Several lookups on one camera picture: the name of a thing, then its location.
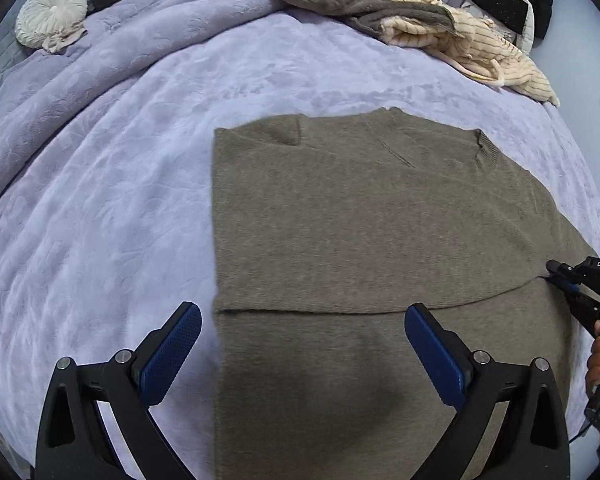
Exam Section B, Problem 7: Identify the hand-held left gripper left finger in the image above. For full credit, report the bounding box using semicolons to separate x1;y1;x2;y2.
34;301;202;480

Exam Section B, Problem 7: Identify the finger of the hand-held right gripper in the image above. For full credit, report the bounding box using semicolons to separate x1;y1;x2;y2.
545;259;588;286
550;276;600;337

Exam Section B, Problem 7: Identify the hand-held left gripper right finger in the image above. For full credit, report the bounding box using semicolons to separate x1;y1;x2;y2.
404;302;572;480

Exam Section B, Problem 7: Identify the olive knit sweater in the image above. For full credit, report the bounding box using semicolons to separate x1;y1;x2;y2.
212;107;600;480

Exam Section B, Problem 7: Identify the lavender embossed blanket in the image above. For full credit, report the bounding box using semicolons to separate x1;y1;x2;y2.
0;0;600;467

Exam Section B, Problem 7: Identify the cream striped garment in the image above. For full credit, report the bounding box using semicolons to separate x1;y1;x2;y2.
350;0;562;107

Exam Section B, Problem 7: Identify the round cream pleated pillow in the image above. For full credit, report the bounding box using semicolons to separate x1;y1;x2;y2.
16;0;89;54

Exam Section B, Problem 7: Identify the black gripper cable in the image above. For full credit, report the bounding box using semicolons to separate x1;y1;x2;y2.
567;407;595;445

